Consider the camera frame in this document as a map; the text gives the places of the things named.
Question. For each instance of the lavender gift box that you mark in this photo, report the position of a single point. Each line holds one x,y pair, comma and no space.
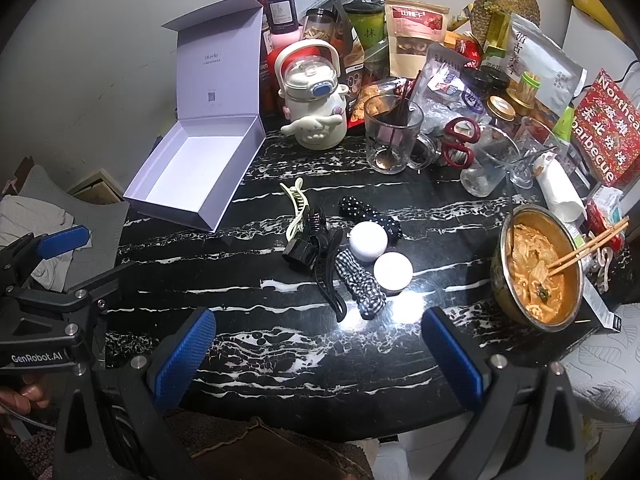
200,160

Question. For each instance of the red printed box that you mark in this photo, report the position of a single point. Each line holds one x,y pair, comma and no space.
605,125

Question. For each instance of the white paper roll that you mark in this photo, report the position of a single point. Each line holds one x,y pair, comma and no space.
560,190

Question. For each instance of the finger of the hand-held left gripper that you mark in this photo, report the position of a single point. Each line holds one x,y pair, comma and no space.
62,240
102,280

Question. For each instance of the toothpick holder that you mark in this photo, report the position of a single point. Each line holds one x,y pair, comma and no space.
527,90

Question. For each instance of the cream hair claw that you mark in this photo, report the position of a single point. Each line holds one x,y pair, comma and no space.
298,210

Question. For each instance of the red snack packet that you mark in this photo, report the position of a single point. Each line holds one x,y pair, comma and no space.
465,47

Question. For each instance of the green drink cup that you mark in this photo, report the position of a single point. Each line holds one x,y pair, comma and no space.
370,25

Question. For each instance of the green pouch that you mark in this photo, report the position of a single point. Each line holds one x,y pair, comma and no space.
565,122

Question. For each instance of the red white carton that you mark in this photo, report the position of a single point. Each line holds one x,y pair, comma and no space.
602,210

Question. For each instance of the wooden chopstick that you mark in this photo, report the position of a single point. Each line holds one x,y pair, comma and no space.
590,244
592,253

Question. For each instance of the brown snack pouch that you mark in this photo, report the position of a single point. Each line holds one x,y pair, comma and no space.
415,55

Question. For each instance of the red jam jar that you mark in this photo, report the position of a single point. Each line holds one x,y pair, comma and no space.
281,7

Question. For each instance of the yellow stick packet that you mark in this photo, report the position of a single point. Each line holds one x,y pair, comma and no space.
462,16

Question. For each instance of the clear plastic packet bag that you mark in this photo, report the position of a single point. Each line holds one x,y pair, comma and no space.
445,75

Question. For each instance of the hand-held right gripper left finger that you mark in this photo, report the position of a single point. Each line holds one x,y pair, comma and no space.
184,357

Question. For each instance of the small gold lid jar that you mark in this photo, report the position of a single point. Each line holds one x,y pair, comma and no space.
501,106

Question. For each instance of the black hair cuff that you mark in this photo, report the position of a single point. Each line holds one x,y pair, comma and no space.
300,255

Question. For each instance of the small black hair claw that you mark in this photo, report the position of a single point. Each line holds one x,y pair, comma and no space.
316,225

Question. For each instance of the white leaf pattern cushion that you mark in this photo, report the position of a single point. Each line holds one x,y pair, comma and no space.
605,380

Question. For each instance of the white cloth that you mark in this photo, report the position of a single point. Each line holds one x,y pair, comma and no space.
25,220

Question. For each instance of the white black carton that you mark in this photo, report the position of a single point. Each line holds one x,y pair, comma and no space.
597,305

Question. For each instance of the clear glass cup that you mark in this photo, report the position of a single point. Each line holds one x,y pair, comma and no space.
482,180

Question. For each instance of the grey cushion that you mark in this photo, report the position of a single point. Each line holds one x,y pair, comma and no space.
100,220

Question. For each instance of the white round ball case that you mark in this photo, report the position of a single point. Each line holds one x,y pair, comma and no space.
392,272
368,242

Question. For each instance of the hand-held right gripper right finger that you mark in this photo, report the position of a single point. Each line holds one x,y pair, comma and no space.
452,357

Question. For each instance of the glass mug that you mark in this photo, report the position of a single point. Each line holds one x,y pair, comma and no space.
395,155

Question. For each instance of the long black hair clip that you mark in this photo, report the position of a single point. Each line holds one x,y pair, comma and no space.
327,280

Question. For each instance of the black snack bag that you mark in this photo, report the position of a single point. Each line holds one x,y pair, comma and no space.
357,60

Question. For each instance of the clear snack jar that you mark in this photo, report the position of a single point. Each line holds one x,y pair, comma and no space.
317,25

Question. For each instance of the silver foil pouch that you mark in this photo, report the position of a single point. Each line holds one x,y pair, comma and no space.
545,60

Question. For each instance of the red plastic container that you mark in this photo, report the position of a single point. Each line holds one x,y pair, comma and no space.
282,41

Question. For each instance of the cream cartoon kettle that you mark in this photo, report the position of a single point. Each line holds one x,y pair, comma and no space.
312,125

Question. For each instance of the gold green box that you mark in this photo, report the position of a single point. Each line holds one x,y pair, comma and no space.
497,35

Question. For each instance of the brown cloth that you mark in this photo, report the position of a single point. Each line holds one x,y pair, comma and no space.
260,450

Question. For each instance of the metal bowl of noodles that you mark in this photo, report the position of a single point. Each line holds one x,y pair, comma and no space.
535,270

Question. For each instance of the black white gingham scrunchie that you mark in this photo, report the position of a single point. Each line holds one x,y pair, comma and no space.
357,285

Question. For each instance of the person's left hand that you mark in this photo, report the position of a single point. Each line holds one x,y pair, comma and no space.
25,396

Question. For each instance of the black polka dot scrunchie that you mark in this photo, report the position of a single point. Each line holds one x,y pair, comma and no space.
387,225

